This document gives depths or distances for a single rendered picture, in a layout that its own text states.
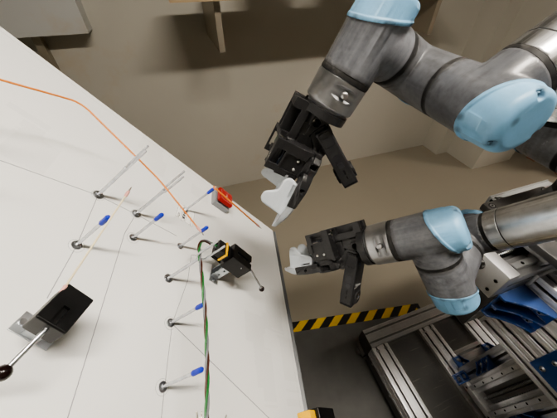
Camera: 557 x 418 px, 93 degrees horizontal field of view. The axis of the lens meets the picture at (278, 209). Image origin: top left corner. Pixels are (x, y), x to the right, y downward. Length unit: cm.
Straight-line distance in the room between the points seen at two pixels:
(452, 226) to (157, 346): 49
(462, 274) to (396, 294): 149
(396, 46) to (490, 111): 14
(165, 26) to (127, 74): 39
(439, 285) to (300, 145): 33
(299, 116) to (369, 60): 11
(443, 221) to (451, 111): 17
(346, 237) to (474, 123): 28
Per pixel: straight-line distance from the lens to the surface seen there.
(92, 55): 215
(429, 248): 48
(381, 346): 157
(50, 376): 44
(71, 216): 52
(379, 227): 50
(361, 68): 39
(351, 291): 55
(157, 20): 207
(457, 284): 53
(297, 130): 42
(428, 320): 174
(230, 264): 58
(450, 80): 40
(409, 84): 44
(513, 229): 59
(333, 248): 53
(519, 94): 36
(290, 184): 44
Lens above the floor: 163
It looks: 44 degrees down
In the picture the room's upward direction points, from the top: straight up
